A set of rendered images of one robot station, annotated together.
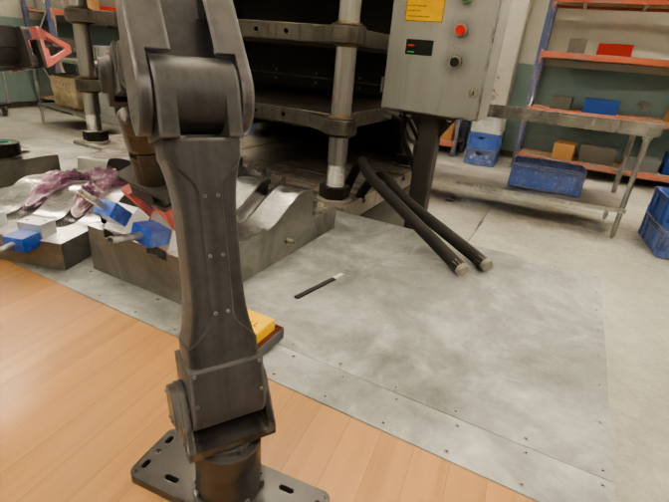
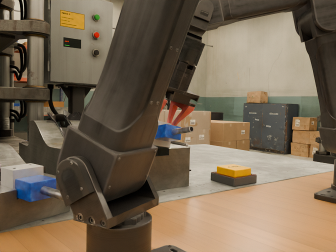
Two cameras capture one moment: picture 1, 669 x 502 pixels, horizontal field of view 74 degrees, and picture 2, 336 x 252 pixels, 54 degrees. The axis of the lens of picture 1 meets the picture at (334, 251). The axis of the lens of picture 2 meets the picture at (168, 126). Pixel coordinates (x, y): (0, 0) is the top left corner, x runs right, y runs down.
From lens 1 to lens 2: 99 cm
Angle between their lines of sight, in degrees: 63
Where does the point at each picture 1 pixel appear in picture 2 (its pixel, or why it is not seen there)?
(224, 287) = not seen: outside the picture
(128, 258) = not seen: hidden behind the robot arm
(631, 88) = not seen: hidden behind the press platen
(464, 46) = (99, 44)
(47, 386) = (268, 219)
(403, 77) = (64, 61)
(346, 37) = (44, 30)
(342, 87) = (40, 64)
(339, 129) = (45, 95)
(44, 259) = (47, 207)
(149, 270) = (151, 171)
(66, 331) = (192, 214)
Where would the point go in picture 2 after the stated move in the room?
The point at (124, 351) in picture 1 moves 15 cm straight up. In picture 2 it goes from (230, 202) to (233, 125)
